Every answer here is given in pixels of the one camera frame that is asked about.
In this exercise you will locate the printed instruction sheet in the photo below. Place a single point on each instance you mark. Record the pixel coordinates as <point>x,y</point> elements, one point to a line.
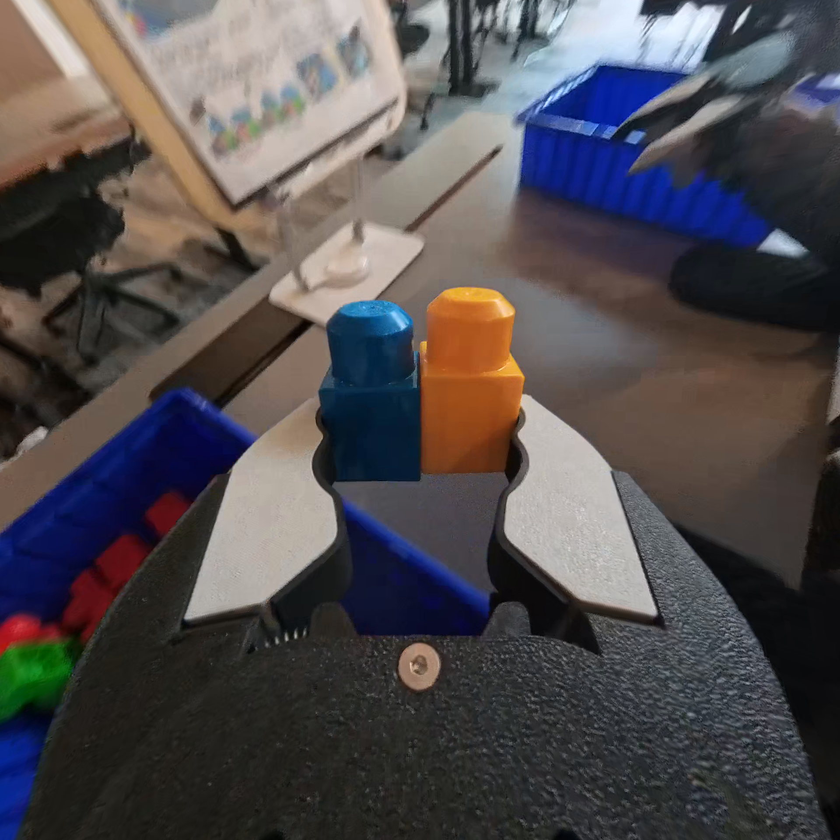
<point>263,79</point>

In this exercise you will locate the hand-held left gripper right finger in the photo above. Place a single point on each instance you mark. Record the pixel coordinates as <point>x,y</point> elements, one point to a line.
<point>578,525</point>

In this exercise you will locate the blue plastic bin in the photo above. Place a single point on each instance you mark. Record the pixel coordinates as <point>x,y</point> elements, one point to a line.
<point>578,171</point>
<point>197,446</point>

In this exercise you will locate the black office chair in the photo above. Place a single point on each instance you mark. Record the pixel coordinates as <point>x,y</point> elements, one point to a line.
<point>53,223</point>

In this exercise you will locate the instruction sheet on stand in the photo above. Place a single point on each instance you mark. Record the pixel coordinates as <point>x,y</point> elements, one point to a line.
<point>171,145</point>

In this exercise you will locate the pile of assorted toy blocks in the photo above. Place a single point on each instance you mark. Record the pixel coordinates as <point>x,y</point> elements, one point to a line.
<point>112,565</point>

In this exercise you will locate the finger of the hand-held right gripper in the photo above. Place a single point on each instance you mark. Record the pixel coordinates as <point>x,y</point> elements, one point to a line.
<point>702,131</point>
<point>715,85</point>

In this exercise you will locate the orange building block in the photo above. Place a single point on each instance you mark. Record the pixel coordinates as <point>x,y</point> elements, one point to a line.
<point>469,394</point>

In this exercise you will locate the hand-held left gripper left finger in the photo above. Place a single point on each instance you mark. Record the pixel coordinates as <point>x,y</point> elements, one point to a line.
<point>269,525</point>

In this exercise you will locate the blue building block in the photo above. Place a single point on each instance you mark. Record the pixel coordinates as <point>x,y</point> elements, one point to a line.
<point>372,394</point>

